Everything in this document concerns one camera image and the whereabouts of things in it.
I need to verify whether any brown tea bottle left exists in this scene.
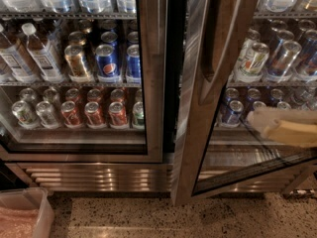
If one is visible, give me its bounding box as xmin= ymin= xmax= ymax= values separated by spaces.
xmin=0 ymin=25 xmax=40 ymax=82

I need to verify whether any blue pepsi can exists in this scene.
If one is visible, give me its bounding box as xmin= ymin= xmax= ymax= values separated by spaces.
xmin=95 ymin=45 xmax=122 ymax=83
xmin=126 ymin=45 xmax=141 ymax=83

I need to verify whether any silver can far left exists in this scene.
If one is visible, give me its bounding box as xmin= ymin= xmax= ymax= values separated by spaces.
xmin=12 ymin=100 xmax=40 ymax=129

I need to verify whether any green can lower left door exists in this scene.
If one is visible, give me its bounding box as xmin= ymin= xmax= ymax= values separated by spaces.
xmin=133 ymin=102 xmax=145 ymax=128

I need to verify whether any red soda can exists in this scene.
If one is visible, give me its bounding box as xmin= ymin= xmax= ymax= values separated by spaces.
xmin=60 ymin=101 xmax=83 ymax=128
xmin=84 ymin=101 xmax=106 ymax=128
xmin=108 ymin=102 xmax=129 ymax=129

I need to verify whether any blue can lower left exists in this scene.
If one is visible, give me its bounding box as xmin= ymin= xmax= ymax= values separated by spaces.
xmin=220 ymin=100 xmax=244 ymax=128

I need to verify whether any clear plastic storage bin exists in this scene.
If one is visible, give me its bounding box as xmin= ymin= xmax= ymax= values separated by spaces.
xmin=0 ymin=187 xmax=54 ymax=238

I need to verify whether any red soda can right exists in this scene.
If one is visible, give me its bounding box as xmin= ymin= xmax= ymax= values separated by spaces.
xmin=108 ymin=102 xmax=129 ymax=129

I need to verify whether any glass fridge door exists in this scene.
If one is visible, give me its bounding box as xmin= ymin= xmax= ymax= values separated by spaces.
xmin=171 ymin=0 xmax=317 ymax=205
xmin=0 ymin=0 xmax=167 ymax=163

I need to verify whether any green white 7UP can right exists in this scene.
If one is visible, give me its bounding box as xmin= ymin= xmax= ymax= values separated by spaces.
xmin=234 ymin=43 xmax=269 ymax=83

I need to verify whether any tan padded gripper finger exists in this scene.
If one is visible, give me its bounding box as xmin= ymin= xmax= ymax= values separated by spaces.
xmin=247 ymin=107 xmax=317 ymax=148

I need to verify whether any blue Pepsi can right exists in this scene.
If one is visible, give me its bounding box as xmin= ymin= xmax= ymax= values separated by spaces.
xmin=126 ymin=45 xmax=141 ymax=83

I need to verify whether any red soda can middle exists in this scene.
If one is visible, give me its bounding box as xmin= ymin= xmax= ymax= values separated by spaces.
xmin=84 ymin=101 xmax=106 ymax=128

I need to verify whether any gold soda can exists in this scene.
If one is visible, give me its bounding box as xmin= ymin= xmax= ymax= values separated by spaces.
xmin=64 ymin=45 xmax=94 ymax=83

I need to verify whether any blue Pepsi can front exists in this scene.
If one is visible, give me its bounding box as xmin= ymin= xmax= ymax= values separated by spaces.
xmin=95 ymin=45 xmax=122 ymax=83

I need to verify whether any blue silver can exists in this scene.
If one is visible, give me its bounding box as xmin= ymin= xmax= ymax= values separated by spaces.
xmin=264 ymin=41 xmax=302 ymax=82

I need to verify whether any blue can lower right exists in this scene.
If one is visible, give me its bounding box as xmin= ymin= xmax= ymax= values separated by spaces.
xmin=246 ymin=101 xmax=266 ymax=114

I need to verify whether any red soda can left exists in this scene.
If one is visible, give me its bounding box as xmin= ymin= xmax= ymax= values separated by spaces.
xmin=60 ymin=101 xmax=83 ymax=128

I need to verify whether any brown tea bottle white cap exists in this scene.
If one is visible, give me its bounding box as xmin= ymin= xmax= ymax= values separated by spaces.
xmin=22 ymin=23 xmax=63 ymax=82

